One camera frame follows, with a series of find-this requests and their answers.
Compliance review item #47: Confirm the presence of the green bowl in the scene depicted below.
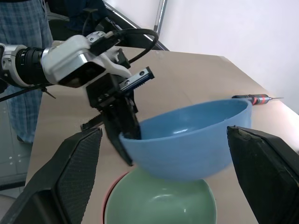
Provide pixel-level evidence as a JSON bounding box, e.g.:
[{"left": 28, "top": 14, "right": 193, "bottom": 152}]
[{"left": 105, "top": 168, "right": 218, "bottom": 224}]

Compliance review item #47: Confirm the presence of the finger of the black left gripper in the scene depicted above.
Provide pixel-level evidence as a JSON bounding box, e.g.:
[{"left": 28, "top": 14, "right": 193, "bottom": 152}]
[
  {"left": 102, "top": 102, "right": 134, "bottom": 167},
  {"left": 125, "top": 97, "right": 142, "bottom": 140}
]

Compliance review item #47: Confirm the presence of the blue bowl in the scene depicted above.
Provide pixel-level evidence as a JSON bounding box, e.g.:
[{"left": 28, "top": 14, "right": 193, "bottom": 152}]
[{"left": 119, "top": 98, "right": 253, "bottom": 183}]

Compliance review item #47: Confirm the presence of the black cable tie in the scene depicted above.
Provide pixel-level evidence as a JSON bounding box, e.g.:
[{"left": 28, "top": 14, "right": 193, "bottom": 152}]
[{"left": 0, "top": 83, "right": 57, "bottom": 102}]

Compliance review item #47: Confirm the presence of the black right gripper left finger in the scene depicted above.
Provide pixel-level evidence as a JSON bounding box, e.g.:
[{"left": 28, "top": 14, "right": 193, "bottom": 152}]
[{"left": 0, "top": 127, "right": 103, "bottom": 224}]

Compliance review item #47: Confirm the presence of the black screwdriver with red band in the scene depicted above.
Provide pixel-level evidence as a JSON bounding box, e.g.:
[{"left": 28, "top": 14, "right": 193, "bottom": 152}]
[{"left": 231, "top": 93, "right": 285, "bottom": 105}]

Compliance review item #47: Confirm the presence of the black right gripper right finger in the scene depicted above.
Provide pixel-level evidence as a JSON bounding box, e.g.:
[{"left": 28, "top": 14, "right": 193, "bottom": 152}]
[{"left": 226, "top": 125, "right": 299, "bottom": 224}]

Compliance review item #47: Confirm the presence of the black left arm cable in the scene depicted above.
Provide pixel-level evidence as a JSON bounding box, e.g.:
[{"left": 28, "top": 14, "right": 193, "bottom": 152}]
[{"left": 90, "top": 28, "right": 160, "bottom": 64}]

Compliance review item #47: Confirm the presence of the silver metal pole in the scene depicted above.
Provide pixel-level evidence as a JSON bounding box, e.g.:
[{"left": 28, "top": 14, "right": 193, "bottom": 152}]
[{"left": 153, "top": 0, "right": 169, "bottom": 34}]

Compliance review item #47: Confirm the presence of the pink bowl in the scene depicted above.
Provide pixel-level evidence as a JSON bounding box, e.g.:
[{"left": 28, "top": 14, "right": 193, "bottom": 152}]
[{"left": 100, "top": 171, "right": 131, "bottom": 224}]

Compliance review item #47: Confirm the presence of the person in plaid trousers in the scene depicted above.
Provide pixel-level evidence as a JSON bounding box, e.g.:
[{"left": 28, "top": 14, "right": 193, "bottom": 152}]
[{"left": 0, "top": 0, "right": 55, "bottom": 143}]

